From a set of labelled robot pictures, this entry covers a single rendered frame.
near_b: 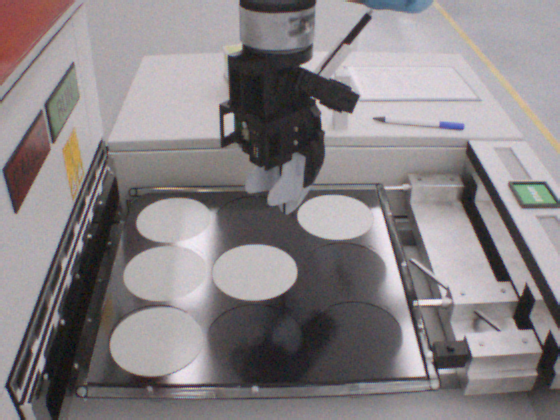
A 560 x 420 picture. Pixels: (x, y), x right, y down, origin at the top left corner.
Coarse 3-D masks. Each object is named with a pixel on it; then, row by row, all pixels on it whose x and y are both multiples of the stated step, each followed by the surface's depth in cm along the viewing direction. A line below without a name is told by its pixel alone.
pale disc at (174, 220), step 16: (160, 208) 84; (176, 208) 84; (192, 208) 84; (144, 224) 81; (160, 224) 81; (176, 224) 81; (192, 224) 81; (208, 224) 81; (160, 240) 79; (176, 240) 79
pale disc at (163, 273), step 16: (144, 256) 76; (160, 256) 76; (176, 256) 76; (192, 256) 76; (128, 272) 73; (144, 272) 73; (160, 272) 73; (176, 272) 74; (192, 272) 74; (128, 288) 71; (144, 288) 71; (160, 288) 71; (176, 288) 71; (192, 288) 71
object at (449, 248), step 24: (408, 216) 90; (432, 216) 86; (456, 216) 86; (432, 240) 82; (456, 240) 82; (432, 264) 78; (456, 264) 78; (480, 264) 78; (432, 288) 77; (456, 336) 67; (480, 384) 63; (504, 384) 63; (528, 384) 63
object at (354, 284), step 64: (192, 192) 87; (256, 192) 87; (320, 192) 87; (128, 256) 76; (320, 256) 76; (384, 256) 76; (256, 320) 67; (320, 320) 67; (384, 320) 67; (128, 384) 60; (192, 384) 60; (256, 384) 60
